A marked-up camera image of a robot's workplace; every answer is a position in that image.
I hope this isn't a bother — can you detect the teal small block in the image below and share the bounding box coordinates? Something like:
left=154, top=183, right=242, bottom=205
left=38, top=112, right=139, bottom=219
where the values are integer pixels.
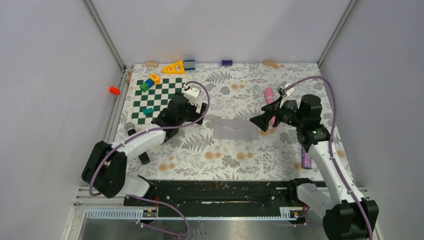
left=142, top=108, right=154, bottom=116

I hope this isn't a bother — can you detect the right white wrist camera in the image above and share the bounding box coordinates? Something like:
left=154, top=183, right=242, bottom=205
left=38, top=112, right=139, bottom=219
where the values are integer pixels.
left=276, top=81, right=294, bottom=108

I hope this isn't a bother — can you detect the black grey microphone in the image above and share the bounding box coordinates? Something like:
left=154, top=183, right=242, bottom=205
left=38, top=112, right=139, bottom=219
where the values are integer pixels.
left=124, top=122, right=151, bottom=166

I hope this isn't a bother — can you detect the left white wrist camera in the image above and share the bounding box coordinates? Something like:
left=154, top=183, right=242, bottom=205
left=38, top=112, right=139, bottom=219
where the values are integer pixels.
left=183, top=85, right=201, bottom=106

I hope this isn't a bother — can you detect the green white chessboard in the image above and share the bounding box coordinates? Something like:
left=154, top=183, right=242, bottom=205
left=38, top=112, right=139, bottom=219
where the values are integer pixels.
left=124, top=77, right=190, bottom=126

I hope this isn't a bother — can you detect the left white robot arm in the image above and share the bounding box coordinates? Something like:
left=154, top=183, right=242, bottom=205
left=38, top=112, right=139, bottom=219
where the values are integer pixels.
left=81, top=93, right=209, bottom=206

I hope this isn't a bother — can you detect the right wooden cylinder peg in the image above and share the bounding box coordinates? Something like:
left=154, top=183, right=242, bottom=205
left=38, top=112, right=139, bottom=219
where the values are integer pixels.
left=263, top=61, right=280, bottom=69

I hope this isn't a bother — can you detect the green cube block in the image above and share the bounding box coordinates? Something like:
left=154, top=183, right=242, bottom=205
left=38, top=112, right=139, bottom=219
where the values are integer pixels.
left=139, top=82, right=150, bottom=92

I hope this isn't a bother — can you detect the wooden cylinder peg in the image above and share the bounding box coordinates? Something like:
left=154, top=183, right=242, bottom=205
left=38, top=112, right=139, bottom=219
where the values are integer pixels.
left=145, top=61, right=159, bottom=68
left=263, top=61, right=280, bottom=69

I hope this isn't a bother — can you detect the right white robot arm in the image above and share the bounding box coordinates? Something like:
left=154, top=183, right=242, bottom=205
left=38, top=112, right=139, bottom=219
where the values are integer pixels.
left=250, top=94, right=379, bottom=240

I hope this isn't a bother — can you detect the red cylinder block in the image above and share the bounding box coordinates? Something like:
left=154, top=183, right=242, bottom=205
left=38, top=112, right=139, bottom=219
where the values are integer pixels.
left=108, top=86, right=121, bottom=96

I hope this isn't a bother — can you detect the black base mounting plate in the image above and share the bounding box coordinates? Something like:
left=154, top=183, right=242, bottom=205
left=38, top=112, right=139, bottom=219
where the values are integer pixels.
left=123, top=180, right=320, bottom=219

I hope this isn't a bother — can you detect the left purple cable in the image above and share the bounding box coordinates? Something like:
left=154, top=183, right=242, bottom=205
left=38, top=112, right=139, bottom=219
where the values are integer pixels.
left=88, top=80, right=211, bottom=237

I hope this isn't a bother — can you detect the purple glitter microphone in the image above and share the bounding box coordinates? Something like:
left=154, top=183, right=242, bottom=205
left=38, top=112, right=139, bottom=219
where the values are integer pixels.
left=301, top=146, right=312, bottom=170

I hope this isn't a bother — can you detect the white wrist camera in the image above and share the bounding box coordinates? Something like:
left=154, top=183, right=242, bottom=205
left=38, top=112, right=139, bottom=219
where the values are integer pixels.
left=183, top=85, right=201, bottom=106
left=276, top=81, right=294, bottom=108

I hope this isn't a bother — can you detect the blue cube block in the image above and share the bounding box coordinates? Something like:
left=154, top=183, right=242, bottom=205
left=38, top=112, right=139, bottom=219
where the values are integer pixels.
left=145, top=78, right=155, bottom=88

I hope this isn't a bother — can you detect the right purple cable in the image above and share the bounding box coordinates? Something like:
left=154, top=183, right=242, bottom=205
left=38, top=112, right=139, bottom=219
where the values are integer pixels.
left=284, top=76, right=375, bottom=240

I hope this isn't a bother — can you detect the floral patterned table mat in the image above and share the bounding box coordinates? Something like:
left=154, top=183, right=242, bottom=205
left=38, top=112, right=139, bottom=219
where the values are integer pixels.
left=115, top=63, right=333, bottom=181

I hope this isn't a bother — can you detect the yellow triangle toy block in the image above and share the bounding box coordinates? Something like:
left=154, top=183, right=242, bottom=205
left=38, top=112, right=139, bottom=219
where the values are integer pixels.
left=162, top=60, right=186, bottom=75

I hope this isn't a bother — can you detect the orange ring toy block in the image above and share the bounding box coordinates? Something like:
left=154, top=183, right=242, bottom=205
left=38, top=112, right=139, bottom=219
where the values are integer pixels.
left=149, top=73, right=161, bottom=85

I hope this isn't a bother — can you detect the pink marker pen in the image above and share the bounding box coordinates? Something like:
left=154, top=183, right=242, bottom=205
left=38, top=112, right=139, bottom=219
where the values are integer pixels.
left=264, top=87, right=277, bottom=127

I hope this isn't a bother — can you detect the purple cable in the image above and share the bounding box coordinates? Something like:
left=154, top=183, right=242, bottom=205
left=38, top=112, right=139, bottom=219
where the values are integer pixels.
left=284, top=76, right=375, bottom=240
left=88, top=80, right=211, bottom=237

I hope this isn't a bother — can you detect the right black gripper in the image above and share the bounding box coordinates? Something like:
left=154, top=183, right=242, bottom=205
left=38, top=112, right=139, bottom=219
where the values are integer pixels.
left=250, top=95, right=306, bottom=132

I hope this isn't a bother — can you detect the left wooden cylinder peg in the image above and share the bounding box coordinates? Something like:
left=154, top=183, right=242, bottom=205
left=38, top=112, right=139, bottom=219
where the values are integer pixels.
left=145, top=61, right=159, bottom=68

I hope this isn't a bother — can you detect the dark blue lego brick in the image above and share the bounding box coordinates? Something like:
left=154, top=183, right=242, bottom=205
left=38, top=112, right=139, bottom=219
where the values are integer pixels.
left=221, top=60, right=233, bottom=66

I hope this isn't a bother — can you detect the white slotted cable duct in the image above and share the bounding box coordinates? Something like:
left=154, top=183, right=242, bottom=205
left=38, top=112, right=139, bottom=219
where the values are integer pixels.
left=85, top=207, right=299, bottom=222

